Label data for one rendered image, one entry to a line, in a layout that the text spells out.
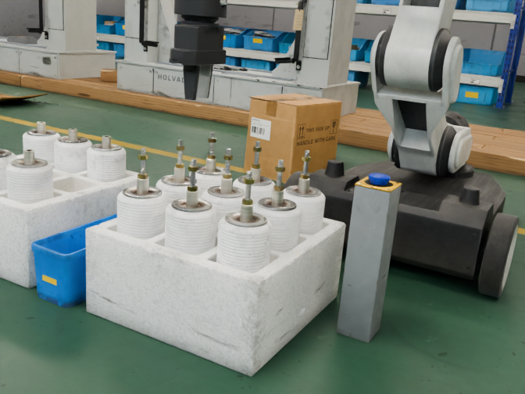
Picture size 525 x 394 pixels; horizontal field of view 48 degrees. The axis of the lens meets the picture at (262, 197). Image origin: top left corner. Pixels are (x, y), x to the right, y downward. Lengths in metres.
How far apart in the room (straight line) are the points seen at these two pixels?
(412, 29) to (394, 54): 0.07
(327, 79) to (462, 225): 1.95
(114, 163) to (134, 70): 2.41
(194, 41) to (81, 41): 3.51
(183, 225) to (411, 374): 0.49
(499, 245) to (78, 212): 0.95
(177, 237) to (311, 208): 0.29
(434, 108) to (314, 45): 1.87
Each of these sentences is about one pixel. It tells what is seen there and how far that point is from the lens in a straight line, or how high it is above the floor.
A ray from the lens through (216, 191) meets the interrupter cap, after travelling 1.20.
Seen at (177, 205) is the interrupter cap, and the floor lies 0.25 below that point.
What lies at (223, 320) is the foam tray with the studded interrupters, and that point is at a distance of 1.05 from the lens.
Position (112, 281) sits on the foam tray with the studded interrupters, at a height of 0.09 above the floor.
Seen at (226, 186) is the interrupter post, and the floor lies 0.27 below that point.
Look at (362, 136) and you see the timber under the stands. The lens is 3.06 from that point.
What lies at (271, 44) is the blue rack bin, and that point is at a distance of 6.36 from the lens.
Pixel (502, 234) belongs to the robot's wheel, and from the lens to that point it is 1.44.
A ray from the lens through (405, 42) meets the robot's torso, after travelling 1.42.
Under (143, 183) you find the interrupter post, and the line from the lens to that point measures 1.16.
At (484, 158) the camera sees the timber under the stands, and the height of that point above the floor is 0.05.
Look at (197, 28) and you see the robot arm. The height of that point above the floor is 0.57.
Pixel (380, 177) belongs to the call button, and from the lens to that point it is 1.12.
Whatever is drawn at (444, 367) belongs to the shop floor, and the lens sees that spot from 1.20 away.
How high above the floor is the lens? 0.60
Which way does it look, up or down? 17 degrees down
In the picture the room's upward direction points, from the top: 5 degrees clockwise
